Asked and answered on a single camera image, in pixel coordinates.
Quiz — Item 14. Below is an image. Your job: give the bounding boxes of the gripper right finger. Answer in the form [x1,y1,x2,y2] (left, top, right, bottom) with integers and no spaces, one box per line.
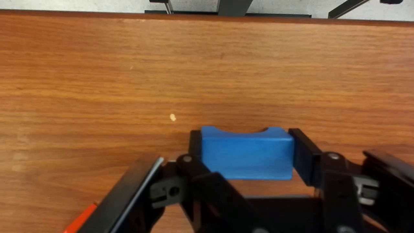
[288,128,414,233]

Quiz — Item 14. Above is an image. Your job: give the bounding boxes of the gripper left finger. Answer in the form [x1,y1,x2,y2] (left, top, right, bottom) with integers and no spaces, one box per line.
[77,129,260,233]

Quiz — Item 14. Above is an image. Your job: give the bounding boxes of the blue block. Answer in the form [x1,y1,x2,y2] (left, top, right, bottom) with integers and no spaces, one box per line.
[201,126,295,181]

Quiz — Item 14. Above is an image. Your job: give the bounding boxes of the orange block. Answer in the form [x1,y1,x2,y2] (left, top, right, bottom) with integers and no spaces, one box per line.
[63,203,98,233]

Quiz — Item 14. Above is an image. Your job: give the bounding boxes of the stand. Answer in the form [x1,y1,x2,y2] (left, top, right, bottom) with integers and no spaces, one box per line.
[328,0,404,19]
[149,0,174,15]

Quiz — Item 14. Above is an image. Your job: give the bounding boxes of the dark grey table frame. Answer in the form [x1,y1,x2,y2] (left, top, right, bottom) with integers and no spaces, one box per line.
[144,0,313,18]

